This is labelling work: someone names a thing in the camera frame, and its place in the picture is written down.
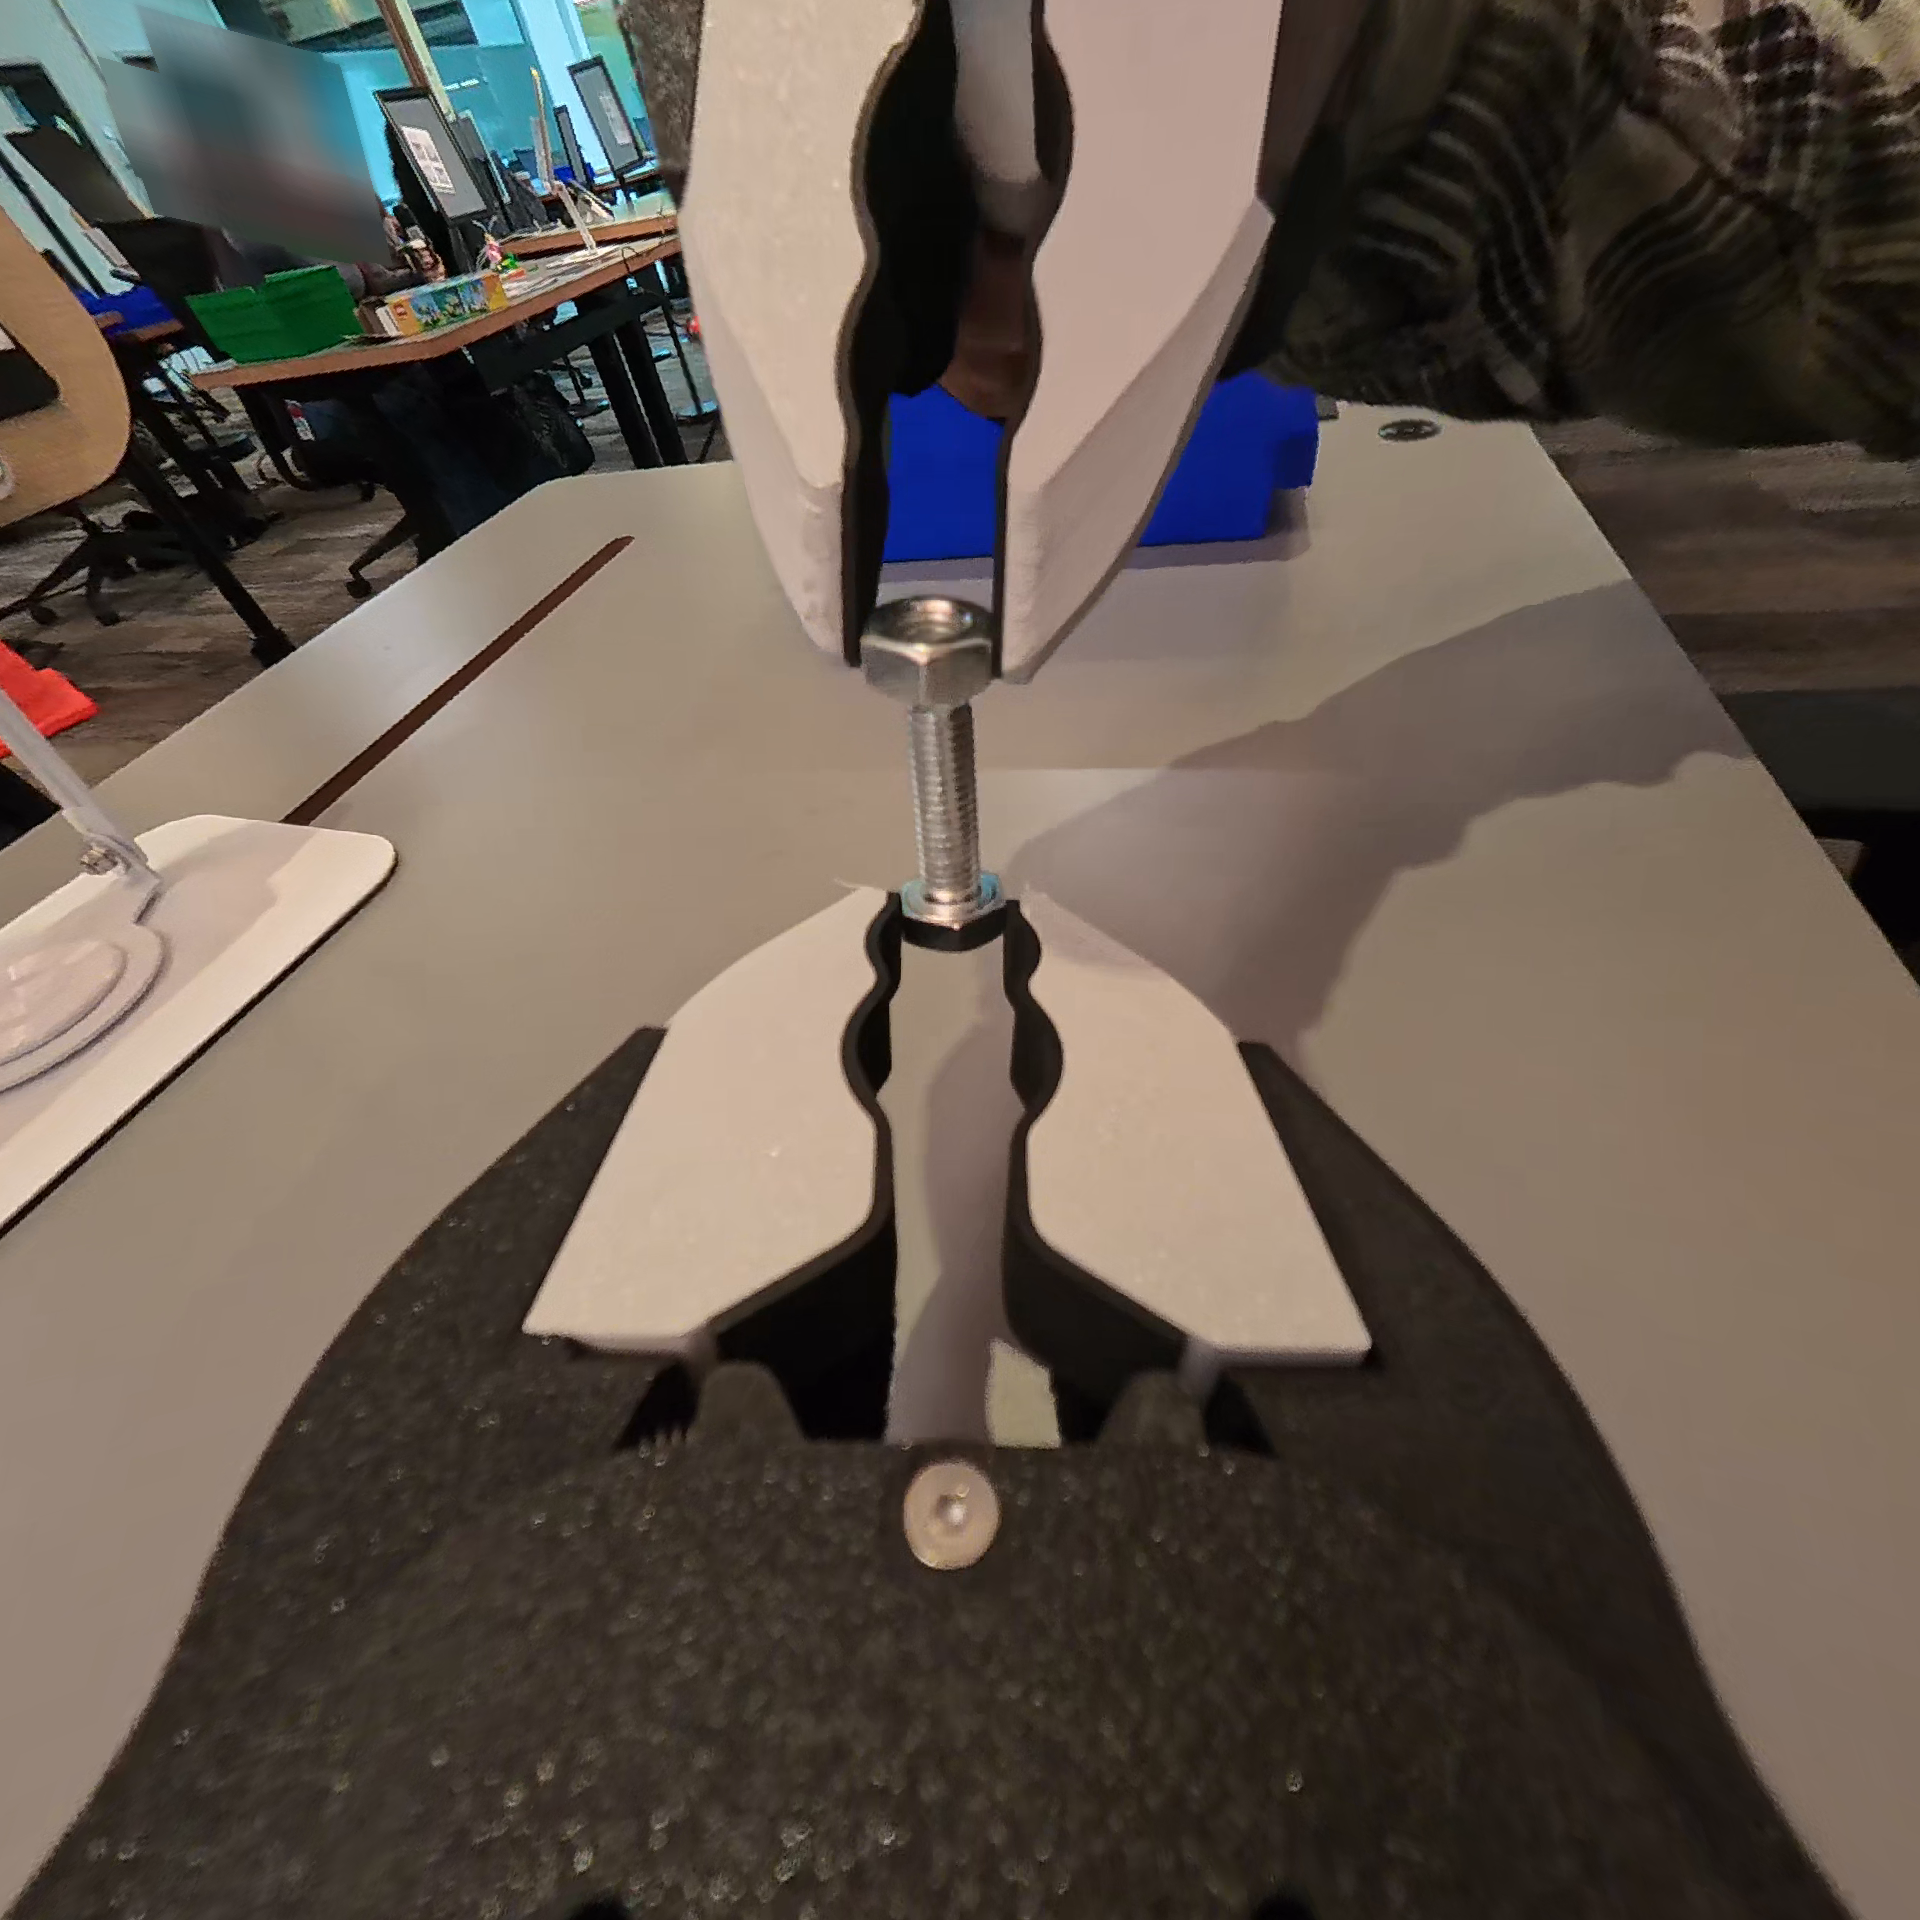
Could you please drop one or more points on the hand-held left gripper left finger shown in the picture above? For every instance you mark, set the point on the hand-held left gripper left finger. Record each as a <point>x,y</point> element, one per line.
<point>721,1170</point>

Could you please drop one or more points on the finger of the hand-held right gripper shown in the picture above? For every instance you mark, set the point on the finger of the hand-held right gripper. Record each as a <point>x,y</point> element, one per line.
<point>1154,224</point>
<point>763,270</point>

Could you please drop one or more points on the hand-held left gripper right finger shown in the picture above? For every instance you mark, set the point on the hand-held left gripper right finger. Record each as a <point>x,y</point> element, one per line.
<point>1185,1184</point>

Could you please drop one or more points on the silver hex nut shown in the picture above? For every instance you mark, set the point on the silver hex nut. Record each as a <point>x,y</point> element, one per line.
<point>930,667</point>

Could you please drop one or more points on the silver hex bolt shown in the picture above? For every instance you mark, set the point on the silver hex bolt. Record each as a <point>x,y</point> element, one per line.
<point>945,796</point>

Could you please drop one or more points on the person's right hand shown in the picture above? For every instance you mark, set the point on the person's right hand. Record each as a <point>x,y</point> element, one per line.
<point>998,329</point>

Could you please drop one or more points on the long wooden desk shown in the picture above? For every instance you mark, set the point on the long wooden desk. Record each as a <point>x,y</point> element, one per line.
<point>555,284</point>

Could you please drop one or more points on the desk monitor showing document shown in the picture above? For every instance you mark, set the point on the desk monitor showing document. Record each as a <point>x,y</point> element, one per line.
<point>604,118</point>
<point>434,159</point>

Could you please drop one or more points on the blue divided plastic bin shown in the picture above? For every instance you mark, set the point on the blue divided plastic bin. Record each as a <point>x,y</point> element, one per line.
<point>1231,464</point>

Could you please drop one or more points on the colourful toy box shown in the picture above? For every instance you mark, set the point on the colourful toy box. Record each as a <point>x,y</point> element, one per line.
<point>442,304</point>

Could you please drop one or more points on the green plastic bin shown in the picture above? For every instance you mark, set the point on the green plastic bin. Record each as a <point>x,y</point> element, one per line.
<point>271,322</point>

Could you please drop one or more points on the white tablet stand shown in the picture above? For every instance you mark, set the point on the white tablet stand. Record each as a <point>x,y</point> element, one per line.
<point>254,931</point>

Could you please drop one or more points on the orange traffic cone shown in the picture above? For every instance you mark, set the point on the orange traffic cone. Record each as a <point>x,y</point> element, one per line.
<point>54,697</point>

